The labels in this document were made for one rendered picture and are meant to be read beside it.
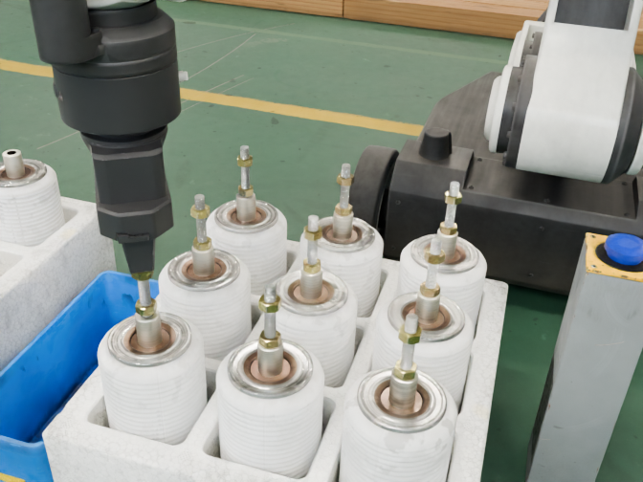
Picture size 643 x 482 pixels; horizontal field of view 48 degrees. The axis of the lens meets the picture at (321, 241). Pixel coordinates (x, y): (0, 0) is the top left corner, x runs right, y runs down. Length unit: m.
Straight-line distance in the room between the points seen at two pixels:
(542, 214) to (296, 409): 0.57
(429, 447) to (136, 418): 0.26
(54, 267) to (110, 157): 0.45
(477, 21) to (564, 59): 1.62
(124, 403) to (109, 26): 0.33
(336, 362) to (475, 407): 0.14
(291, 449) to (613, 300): 0.33
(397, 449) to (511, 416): 0.42
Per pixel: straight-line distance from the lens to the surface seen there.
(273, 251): 0.84
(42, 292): 0.97
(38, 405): 0.96
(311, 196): 1.42
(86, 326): 1.01
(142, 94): 0.52
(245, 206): 0.84
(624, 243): 0.74
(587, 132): 0.90
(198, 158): 1.58
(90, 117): 0.53
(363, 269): 0.81
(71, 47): 0.49
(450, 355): 0.69
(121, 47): 0.51
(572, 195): 1.12
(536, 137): 0.90
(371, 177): 1.11
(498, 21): 2.52
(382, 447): 0.60
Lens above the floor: 0.69
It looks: 32 degrees down
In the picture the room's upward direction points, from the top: 2 degrees clockwise
